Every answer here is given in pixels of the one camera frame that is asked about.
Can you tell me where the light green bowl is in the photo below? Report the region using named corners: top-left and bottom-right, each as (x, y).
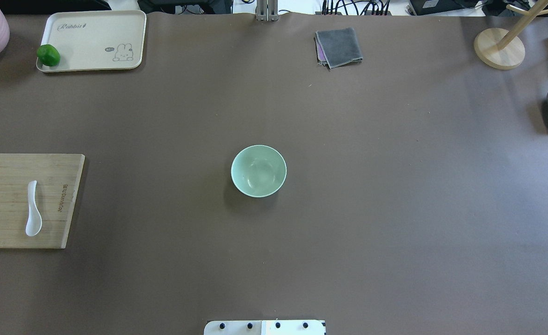
top-left (231, 145), bottom-right (287, 199)

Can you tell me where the white ceramic spoon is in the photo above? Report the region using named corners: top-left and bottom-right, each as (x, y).
top-left (25, 180), bottom-right (43, 237)

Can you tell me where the grey folded cloth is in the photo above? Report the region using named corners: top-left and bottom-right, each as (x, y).
top-left (314, 27), bottom-right (363, 69)

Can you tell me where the beige rabbit tray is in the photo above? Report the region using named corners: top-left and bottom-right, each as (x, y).
top-left (36, 9), bottom-right (147, 73)

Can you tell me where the green lime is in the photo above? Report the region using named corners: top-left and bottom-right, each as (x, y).
top-left (36, 44), bottom-right (61, 67)

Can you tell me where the wooden stand round base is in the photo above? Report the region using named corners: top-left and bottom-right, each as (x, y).
top-left (473, 0), bottom-right (548, 70)

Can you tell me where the bamboo cutting board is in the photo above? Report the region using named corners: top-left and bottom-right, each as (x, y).
top-left (0, 154), bottom-right (85, 249)

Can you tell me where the aluminium frame post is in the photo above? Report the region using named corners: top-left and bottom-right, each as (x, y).
top-left (255, 0), bottom-right (280, 21)

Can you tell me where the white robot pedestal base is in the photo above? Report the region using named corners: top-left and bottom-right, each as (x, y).
top-left (203, 319), bottom-right (327, 335)

